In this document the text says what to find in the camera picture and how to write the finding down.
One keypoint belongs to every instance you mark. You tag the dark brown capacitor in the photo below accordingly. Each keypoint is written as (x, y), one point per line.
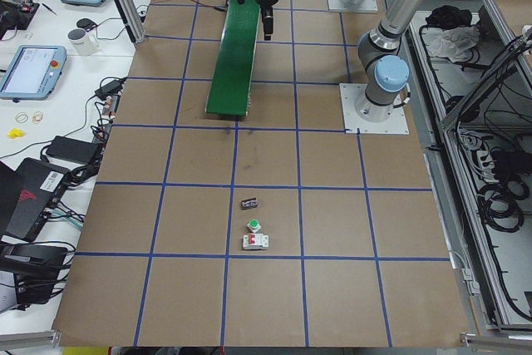
(249, 203)

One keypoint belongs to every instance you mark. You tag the green conveyor belt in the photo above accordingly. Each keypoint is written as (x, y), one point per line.
(230, 87)

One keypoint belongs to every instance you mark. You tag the black computer mouse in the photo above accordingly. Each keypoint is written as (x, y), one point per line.
(86, 24)

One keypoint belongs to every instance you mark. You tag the white mug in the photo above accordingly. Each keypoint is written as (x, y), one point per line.
(83, 42)

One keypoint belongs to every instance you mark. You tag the white crumpled cloth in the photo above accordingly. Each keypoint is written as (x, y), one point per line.
(454, 44)

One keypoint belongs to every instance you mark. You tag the green push button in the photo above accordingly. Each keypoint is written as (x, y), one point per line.
(254, 226)

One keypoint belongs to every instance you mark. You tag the black power brick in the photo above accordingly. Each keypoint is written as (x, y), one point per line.
(73, 150)

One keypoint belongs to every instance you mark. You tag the near teach pendant tablet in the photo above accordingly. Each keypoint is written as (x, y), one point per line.
(33, 72)

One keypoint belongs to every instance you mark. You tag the white red circuit breaker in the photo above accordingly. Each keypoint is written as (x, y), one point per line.
(255, 242)

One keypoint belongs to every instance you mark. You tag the yellow small object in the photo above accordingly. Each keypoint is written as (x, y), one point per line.
(16, 133)

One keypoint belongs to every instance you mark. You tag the black docking station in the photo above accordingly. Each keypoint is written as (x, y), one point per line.
(35, 270)

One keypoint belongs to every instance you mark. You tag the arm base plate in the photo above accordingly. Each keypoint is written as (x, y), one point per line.
(360, 116)
(355, 6)

